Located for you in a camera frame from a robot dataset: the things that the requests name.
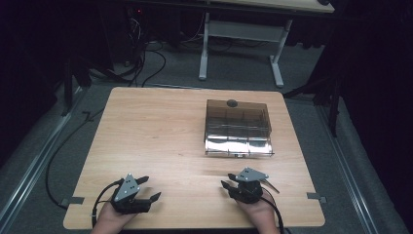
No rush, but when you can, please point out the bundle of black cables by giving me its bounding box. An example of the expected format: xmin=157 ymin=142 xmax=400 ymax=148
xmin=123 ymin=13 xmax=168 ymax=88

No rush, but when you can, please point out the long black floor cable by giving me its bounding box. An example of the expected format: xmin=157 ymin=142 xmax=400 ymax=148
xmin=45 ymin=108 xmax=105 ymax=210

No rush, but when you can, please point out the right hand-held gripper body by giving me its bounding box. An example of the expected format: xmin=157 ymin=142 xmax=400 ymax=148
xmin=228 ymin=167 xmax=281 ymax=205

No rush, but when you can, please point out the grey table bracket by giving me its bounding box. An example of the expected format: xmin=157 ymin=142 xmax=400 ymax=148
xmin=59 ymin=196 xmax=86 ymax=208
xmin=306 ymin=191 xmax=327 ymax=205

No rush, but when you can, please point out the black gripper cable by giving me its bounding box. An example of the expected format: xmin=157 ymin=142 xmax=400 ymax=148
xmin=259 ymin=196 xmax=286 ymax=234
xmin=91 ymin=177 xmax=126 ymax=229

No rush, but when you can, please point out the brown transparent acrylic box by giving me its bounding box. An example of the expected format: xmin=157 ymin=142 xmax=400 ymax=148
xmin=204 ymin=98 xmax=276 ymax=159

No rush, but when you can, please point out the black metal stand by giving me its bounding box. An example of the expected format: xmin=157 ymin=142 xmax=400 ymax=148
xmin=282 ymin=72 xmax=343 ymax=138
xmin=60 ymin=58 xmax=94 ymax=117

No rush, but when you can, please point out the metal floor rail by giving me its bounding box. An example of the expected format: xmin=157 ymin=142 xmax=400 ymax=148
xmin=0 ymin=87 xmax=86 ymax=230
xmin=316 ymin=104 xmax=382 ymax=234

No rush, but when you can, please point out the person's left hand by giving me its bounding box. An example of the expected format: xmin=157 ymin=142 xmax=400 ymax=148
xmin=90 ymin=203 xmax=138 ymax=234

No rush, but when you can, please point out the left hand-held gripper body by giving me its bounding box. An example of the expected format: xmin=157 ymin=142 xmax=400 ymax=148
xmin=110 ymin=173 xmax=154 ymax=215

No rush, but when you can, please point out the white-legged wooden desk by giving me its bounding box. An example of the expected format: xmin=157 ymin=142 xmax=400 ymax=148
xmin=130 ymin=0 xmax=336 ymax=90

